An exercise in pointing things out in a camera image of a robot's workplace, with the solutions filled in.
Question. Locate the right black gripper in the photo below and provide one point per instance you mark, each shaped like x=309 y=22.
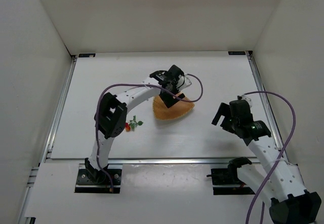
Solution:
x=228 y=119

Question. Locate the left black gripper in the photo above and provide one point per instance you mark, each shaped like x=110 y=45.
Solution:
x=168 y=92

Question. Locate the cherry sprig with green leaves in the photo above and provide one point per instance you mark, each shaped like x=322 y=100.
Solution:
x=133 y=123

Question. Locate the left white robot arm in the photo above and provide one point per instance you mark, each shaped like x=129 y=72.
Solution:
x=116 y=102

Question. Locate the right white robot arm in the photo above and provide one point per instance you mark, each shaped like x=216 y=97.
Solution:
x=285 y=196

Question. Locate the woven triangular fruit basket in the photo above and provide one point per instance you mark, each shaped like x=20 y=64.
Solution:
x=161 y=112

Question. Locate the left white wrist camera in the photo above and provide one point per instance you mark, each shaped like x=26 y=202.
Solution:
x=186 y=82

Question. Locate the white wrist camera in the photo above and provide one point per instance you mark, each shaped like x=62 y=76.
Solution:
x=244 y=97
x=186 y=82

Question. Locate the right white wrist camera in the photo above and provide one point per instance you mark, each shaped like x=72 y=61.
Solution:
x=244 y=97

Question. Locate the right aluminium frame rail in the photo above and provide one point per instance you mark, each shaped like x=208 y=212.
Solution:
x=265 y=100

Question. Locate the aluminium frame rail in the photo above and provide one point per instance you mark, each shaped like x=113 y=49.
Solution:
x=265 y=100
x=217 y=160
x=48 y=145

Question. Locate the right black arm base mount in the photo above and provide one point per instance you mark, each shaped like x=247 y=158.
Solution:
x=225 y=181

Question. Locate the right dark corner bracket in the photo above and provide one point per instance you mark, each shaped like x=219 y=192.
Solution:
x=236 y=53

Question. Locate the dark corner bracket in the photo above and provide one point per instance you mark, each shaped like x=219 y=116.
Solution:
x=86 y=55
x=236 y=53

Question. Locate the front aluminium frame rail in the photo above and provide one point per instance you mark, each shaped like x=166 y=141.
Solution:
x=217 y=160

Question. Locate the left dark corner bracket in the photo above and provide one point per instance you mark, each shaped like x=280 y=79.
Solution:
x=86 y=55

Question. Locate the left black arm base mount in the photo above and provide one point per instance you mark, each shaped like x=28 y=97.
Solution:
x=90 y=180

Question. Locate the left aluminium frame rail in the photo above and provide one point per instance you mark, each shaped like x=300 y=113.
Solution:
x=48 y=145

